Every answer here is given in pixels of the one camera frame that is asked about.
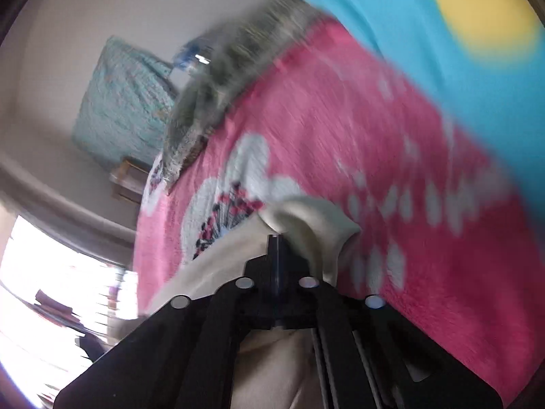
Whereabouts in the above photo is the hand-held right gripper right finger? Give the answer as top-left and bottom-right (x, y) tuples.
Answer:
(277, 234), (501, 409)

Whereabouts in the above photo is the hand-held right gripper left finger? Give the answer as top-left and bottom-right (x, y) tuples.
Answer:
(53, 234), (277, 409)

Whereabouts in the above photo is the beige zip jacket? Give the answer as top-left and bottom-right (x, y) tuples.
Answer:
(145, 196), (362, 409)

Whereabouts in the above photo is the pink floral fleece blanket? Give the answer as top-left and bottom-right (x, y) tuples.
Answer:
(134, 19), (545, 409)

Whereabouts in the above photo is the wooden chair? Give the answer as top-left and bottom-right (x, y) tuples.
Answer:
(110, 157), (152, 205)

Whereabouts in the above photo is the green floral pillow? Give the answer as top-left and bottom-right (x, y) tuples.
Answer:
(162, 0), (324, 194)

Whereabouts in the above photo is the grey curtain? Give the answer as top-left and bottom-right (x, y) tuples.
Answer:
(0, 162), (137, 260)

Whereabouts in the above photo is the teal floral hanging cloth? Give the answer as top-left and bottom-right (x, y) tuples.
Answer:
(72, 36), (180, 167)

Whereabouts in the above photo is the clear plastic water bottle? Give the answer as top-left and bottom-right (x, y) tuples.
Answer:
(174, 38), (214, 73)

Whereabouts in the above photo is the blue cartoon print quilt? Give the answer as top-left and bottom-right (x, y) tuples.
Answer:
(255, 0), (545, 205)

